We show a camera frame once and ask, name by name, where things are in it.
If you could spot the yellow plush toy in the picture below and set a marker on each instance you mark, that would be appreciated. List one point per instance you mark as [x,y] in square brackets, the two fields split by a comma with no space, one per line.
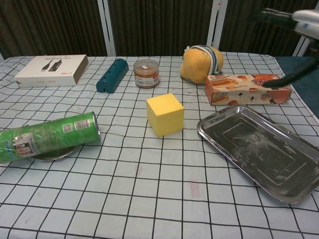
[197,66]

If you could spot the white screen frame post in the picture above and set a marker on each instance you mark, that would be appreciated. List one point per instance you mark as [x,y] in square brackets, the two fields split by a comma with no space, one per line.
[108,27]
[216,22]
[300,47]

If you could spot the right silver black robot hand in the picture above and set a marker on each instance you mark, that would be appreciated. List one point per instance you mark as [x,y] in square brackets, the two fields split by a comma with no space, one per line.
[306,22]

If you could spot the orange snack box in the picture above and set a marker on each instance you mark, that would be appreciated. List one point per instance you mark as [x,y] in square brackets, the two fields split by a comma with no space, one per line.
[239,89]

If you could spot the yellow foam cube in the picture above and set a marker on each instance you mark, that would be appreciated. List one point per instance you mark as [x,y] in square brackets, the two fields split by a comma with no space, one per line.
[164,114]

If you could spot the checked light blue tablecloth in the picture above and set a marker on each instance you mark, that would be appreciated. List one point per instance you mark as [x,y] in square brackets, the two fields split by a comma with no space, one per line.
[149,174]

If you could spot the rectangular steel tray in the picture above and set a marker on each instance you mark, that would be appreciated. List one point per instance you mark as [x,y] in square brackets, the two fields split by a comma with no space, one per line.
[261,152]

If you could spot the white flat product box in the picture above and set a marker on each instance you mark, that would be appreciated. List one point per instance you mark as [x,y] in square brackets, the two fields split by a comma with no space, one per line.
[49,69]

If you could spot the clear jar with red contents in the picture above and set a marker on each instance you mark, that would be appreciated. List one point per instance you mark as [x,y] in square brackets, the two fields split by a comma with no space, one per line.
[146,74]

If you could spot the round steel plate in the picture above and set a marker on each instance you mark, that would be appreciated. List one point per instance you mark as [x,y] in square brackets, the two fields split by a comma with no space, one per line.
[58,156]

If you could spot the green chips can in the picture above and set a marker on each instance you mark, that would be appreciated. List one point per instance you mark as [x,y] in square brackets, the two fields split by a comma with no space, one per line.
[49,137]

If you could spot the teal plastic holder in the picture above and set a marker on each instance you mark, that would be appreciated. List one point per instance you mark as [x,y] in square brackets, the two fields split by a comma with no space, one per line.
[112,76]

